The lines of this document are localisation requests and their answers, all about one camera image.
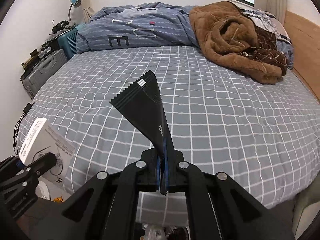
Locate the small white cardboard box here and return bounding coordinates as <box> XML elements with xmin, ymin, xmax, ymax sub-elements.
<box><xmin>18</xmin><ymin>118</ymin><xmax>75</xmax><ymax>191</ymax></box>

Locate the black foil wrapper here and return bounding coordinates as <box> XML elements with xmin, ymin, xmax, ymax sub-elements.
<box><xmin>110</xmin><ymin>70</ymin><xmax>174</xmax><ymax>195</ymax></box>

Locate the white plastic bag with tag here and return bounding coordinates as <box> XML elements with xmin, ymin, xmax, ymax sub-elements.
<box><xmin>144</xmin><ymin>225</ymin><xmax>178</xmax><ymax>240</ymax></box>

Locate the grey checked bed sheet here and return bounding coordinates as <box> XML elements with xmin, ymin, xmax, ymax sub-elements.
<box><xmin>17</xmin><ymin>45</ymin><xmax>320</xmax><ymax>209</ymax></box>

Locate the grey suitcase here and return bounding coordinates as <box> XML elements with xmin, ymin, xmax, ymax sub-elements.
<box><xmin>21</xmin><ymin>49</ymin><xmax>67</xmax><ymax>99</ymax></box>

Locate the clutter on suitcases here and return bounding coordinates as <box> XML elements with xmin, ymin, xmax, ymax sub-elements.
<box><xmin>21</xmin><ymin>20</ymin><xmax>75</xmax><ymax>73</ymax></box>

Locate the teal suitcase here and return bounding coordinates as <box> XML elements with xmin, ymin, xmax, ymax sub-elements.
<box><xmin>57</xmin><ymin>24</ymin><xmax>85</xmax><ymax>60</ymax></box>

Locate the blue striped duvet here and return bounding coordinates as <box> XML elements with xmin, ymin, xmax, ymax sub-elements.
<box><xmin>76</xmin><ymin>2</ymin><xmax>199</xmax><ymax>54</ymax></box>

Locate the brown fleece blanket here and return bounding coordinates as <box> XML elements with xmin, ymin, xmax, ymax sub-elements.
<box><xmin>189</xmin><ymin>1</ymin><xmax>288</xmax><ymax>85</ymax></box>

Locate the blue desk lamp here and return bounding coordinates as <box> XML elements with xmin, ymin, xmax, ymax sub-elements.
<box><xmin>68</xmin><ymin>0</ymin><xmax>81</xmax><ymax>22</ymax></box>

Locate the patterned pillow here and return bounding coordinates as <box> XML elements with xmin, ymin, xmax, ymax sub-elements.
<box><xmin>241</xmin><ymin>9</ymin><xmax>294</xmax><ymax>70</ymax></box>

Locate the wooden headboard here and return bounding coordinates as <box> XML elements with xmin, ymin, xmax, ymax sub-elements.
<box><xmin>284</xmin><ymin>11</ymin><xmax>319</xmax><ymax>99</ymax></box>

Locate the black cable at bedside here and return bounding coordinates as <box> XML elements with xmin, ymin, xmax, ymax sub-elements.
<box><xmin>12</xmin><ymin>101</ymin><xmax>35</xmax><ymax>156</ymax></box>

